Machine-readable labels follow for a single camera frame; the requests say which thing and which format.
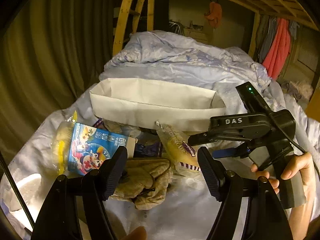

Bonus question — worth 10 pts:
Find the dark blue snack packet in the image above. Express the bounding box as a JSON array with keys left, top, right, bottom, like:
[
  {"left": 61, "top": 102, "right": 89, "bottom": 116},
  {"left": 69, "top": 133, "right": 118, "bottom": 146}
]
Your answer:
[{"left": 133, "top": 141, "right": 163, "bottom": 158}]

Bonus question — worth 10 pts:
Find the yellow item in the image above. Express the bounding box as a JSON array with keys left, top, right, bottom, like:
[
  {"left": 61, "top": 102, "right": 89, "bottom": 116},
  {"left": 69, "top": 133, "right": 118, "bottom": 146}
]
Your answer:
[{"left": 51, "top": 111, "right": 78, "bottom": 175}]

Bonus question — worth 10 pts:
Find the right hand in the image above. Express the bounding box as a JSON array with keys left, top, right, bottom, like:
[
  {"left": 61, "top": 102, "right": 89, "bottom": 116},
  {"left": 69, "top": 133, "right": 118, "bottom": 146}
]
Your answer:
[{"left": 250, "top": 151, "right": 317, "bottom": 205}]

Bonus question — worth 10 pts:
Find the left hand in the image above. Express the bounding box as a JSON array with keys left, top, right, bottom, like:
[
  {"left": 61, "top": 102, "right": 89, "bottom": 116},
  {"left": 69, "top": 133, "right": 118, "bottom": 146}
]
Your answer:
[{"left": 122, "top": 226, "right": 147, "bottom": 240}]

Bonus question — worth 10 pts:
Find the blue cartoon bandage box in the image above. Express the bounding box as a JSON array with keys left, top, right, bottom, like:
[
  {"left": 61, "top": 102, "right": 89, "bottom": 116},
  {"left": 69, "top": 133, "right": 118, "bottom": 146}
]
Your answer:
[{"left": 67, "top": 122, "right": 137, "bottom": 176}]

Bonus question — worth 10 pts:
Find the beige checked cloth pouch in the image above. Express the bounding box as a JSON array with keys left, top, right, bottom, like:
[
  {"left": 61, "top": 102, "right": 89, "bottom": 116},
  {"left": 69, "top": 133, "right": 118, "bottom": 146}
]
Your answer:
[{"left": 111, "top": 158, "right": 173, "bottom": 210}]

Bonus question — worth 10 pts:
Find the yellow snack clear wrapper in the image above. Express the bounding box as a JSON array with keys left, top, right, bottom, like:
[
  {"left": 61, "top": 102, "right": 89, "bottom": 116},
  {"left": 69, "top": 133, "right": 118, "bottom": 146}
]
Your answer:
[{"left": 155, "top": 121, "right": 201, "bottom": 178}]

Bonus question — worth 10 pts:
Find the white fluffy item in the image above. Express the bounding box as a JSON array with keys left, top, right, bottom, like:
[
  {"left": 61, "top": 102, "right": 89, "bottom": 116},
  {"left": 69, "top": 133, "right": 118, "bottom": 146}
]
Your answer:
[{"left": 281, "top": 81, "right": 313, "bottom": 102}]

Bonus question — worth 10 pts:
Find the white fabric storage bin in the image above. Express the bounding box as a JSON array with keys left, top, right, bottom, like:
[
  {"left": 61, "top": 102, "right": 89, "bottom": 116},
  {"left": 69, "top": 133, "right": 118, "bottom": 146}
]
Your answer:
[{"left": 89, "top": 78, "right": 226, "bottom": 132}]

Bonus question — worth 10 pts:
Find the pink hanging garment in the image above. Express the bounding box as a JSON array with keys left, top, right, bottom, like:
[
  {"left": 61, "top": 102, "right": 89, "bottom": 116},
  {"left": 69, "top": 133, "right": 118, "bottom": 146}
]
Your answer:
[{"left": 263, "top": 18, "right": 291, "bottom": 80}]

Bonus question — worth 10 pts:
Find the orange hanging cloth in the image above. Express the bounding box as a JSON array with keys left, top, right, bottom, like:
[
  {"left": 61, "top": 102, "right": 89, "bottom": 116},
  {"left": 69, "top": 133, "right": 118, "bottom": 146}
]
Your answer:
[{"left": 204, "top": 2, "right": 222, "bottom": 29}]

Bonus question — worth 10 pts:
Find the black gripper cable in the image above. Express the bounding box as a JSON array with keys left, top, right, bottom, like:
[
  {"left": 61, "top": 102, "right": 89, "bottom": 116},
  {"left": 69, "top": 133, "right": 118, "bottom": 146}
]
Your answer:
[{"left": 247, "top": 89, "right": 320, "bottom": 181}]

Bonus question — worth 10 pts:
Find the wooden bunk bed frame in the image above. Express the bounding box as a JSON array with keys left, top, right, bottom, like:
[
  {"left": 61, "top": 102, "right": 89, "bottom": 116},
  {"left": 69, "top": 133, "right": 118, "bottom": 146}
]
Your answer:
[{"left": 113, "top": 0, "right": 319, "bottom": 55}]

